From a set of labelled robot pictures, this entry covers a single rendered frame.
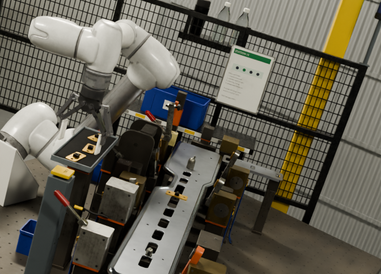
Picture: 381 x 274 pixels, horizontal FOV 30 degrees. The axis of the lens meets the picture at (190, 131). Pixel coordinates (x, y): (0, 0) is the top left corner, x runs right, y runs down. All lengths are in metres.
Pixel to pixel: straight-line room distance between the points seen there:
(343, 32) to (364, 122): 1.27
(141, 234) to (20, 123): 0.91
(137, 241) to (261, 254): 1.03
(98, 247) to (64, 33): 0.66
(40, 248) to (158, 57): 0.89
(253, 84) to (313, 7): 1.33
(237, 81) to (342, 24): 0.59
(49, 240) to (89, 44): 0.63
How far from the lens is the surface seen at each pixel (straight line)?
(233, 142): 3.36
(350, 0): 3.59
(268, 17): 4.91
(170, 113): 3.10
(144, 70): 2.77
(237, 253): 3.14
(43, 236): 2.32
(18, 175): 2.97
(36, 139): 3.03
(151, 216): 2.49
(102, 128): 2.30
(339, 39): 3.60
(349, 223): 4.92
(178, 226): 2.49
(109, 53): 2.22
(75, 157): 2.37
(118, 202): 2.38
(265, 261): 3.17
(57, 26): 2.25
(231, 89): 3.62
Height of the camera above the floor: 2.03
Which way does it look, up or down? 17 degrees down
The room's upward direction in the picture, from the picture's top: 17 degrees clockwise
